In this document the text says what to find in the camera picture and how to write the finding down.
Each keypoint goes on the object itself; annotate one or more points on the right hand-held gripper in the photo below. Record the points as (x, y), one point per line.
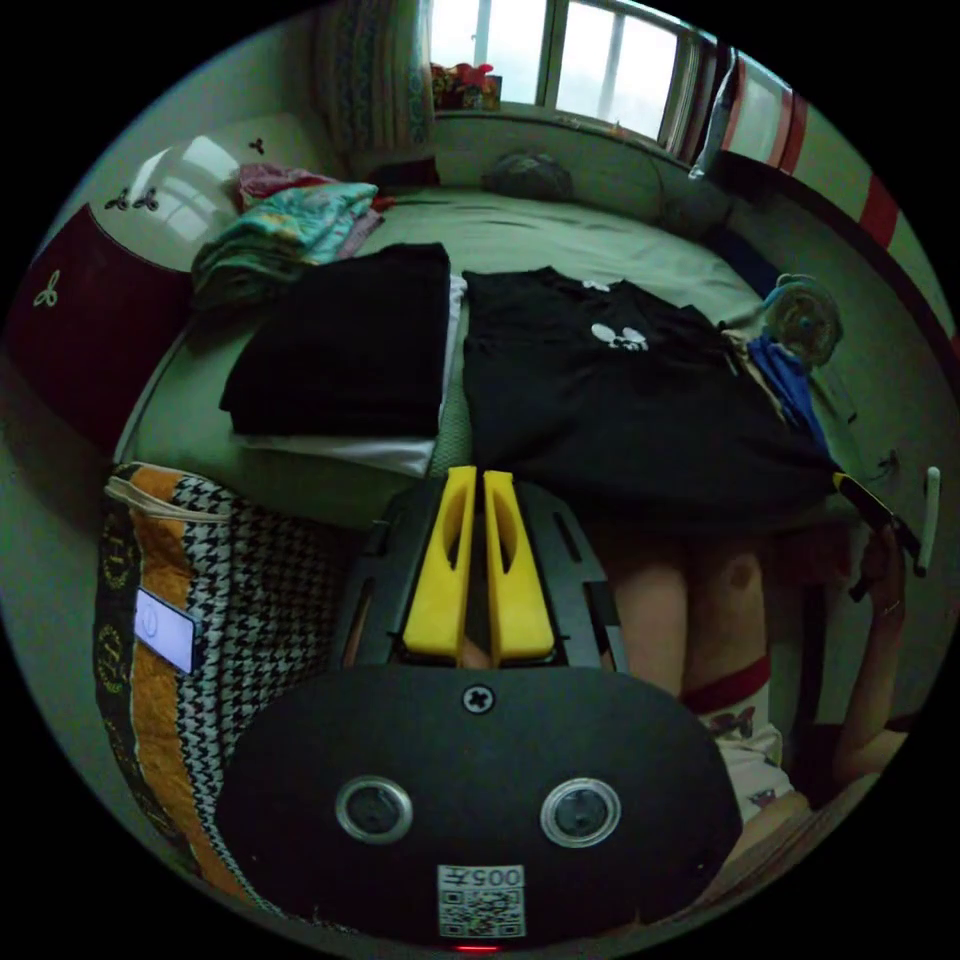
(889, 529)

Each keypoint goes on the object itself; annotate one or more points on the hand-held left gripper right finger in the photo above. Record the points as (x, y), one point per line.
(521, 592)

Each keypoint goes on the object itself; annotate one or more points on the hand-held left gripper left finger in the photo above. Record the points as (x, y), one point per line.
(439, 577)

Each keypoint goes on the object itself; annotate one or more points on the black shirt with white print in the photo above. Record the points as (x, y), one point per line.
(600, 412)

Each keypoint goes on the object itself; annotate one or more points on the person's right forearm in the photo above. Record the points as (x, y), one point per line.
(870, 690)

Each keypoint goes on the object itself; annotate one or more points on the person's right hand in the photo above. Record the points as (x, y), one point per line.
(885, 581)

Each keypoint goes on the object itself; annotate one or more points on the blue garment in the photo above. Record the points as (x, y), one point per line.
(784, 382)

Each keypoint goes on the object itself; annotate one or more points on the person's body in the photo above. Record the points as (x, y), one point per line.
(675, 600)

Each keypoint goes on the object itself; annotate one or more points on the small fan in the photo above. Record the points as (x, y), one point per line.
(804, 319)

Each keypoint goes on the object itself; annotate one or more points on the houndstooth and orange bag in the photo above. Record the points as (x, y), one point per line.
(225, 585)

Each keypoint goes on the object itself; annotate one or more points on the pile of clothes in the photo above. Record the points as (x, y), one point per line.
(337, 352)

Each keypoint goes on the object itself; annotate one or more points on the phone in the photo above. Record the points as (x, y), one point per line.
(165, 630)

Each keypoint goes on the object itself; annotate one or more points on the bed with green sheet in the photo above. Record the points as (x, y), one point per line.
(540, 232)

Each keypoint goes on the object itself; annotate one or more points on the folded colourful blankets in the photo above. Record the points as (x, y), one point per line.
(300, 221)

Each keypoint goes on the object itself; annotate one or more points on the grey pillow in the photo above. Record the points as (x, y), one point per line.
(526, 176)

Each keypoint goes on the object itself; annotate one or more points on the white and red cupboard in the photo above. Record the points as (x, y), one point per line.
(97, 315)

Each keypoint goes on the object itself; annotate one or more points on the patterned curtain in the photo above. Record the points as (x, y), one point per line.
(367, 75)

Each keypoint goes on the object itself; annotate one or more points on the window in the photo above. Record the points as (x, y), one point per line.
(592, 60)

